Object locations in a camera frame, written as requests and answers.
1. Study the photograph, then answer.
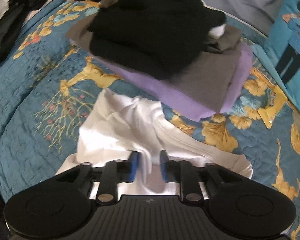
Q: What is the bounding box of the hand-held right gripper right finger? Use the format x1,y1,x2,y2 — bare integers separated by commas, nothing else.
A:
160,150,245,203

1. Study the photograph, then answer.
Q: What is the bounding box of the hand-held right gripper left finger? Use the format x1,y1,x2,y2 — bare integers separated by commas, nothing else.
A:
55,151,140,204

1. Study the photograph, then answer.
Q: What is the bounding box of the blue floral quilt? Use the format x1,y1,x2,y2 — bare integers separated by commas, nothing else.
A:
0,0,300,240

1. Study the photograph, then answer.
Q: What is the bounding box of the stack of folded clothes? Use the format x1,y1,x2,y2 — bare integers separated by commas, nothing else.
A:
66,0,242,113

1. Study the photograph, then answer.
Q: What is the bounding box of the folded black sweater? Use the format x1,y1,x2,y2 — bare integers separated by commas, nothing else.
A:
87,0,227,74

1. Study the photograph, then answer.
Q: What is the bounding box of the blue cartoon cushion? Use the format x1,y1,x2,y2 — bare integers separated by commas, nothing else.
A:
264,0,300,128

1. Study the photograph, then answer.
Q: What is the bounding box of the white printed t-shirt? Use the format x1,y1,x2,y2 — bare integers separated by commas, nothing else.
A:
55,89,254,198

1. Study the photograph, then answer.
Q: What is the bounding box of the gold foil packet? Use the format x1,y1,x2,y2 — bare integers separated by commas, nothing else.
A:
257,94,288,130

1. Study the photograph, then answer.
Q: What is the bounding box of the black jacket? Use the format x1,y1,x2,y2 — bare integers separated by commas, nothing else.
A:
0,0,75,73

